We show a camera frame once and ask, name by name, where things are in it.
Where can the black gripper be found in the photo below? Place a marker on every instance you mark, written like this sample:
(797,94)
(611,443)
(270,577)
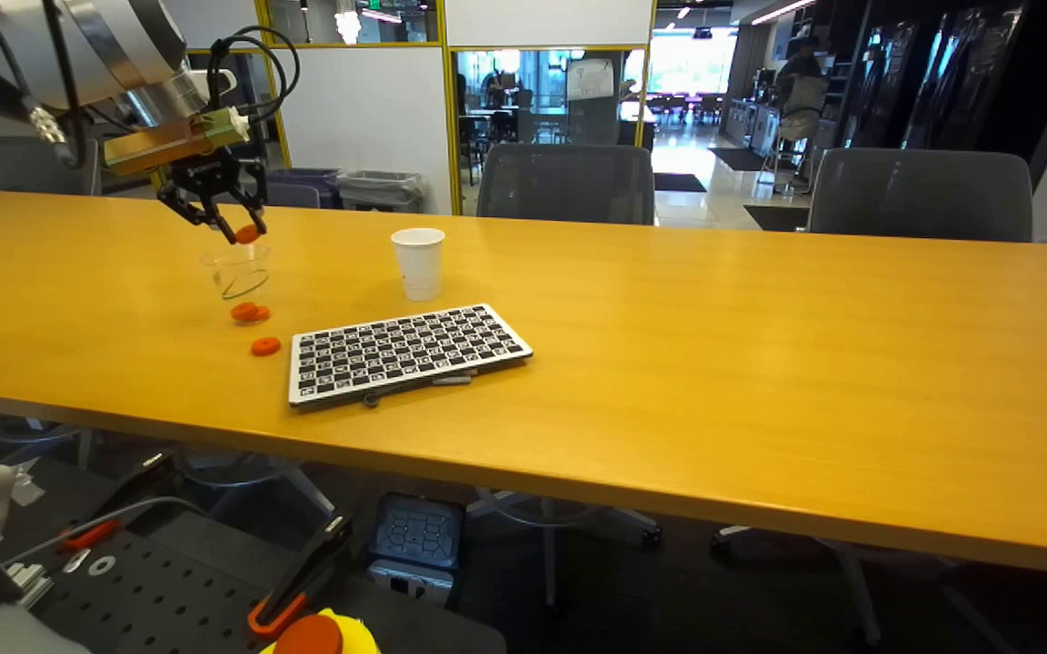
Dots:
(221,178)

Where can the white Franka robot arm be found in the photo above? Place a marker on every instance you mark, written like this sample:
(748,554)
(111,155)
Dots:
(101,41)

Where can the transparent plastic cup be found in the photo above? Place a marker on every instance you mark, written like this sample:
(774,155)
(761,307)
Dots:
(239,278)

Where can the white paper cup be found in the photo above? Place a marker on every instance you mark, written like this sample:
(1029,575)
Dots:
(420,259)

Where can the grey fabric chair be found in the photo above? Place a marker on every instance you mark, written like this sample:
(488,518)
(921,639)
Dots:
(36,167)
(303,190)
(921,192)
(566,181)

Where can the light grey low chair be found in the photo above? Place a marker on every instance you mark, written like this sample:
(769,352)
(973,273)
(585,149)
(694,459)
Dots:
(383,192)

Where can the checkered marker calibration board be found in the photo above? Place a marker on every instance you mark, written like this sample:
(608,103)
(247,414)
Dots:
(428,350)

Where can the grey controller box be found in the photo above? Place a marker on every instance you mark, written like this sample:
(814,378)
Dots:
(416,546)

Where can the black perforated breadboard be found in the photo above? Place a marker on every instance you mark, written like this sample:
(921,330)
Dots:
(161,599)

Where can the yellow red emergency stop button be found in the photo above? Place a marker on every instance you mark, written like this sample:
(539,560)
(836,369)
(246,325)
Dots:
(319,635)

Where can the dark chair base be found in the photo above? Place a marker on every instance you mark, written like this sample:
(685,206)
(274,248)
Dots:
(846,566)

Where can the green brown wrist camera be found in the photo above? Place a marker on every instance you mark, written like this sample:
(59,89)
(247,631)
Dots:
(178,139)

